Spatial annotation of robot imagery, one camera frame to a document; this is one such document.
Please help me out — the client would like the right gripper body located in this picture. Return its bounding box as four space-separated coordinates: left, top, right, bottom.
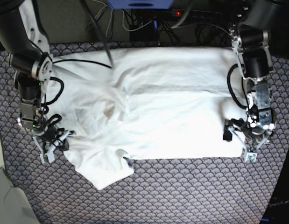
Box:
32 114 64 149

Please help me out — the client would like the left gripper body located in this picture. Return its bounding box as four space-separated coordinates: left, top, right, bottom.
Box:
230 112 276 149

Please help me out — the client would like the white T-shirt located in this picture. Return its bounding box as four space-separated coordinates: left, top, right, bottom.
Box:
48 47 246 190

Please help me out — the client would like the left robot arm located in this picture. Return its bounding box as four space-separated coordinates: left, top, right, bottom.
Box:
225 0 288 153

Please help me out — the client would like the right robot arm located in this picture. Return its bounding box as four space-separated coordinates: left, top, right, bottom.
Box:
0 0 275 163

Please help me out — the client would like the patterned fan-print table cloth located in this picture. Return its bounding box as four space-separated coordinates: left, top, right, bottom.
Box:
0 51 289 224

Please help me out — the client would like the grey plastic bin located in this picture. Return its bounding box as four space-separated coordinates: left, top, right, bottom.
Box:
0 168 39 224

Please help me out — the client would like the black adapter box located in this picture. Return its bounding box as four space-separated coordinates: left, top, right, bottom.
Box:
129 22 157 42

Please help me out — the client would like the black power strip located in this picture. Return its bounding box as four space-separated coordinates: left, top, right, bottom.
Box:
170 8 224 19

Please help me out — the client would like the blue box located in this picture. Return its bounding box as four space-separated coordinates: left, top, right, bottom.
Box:
107 0 173 9

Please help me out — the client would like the black OpenArm base plate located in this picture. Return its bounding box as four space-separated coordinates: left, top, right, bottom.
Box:
260 150 289 224

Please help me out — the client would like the grey cable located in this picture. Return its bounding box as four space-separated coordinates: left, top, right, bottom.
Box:
85 0 114 39

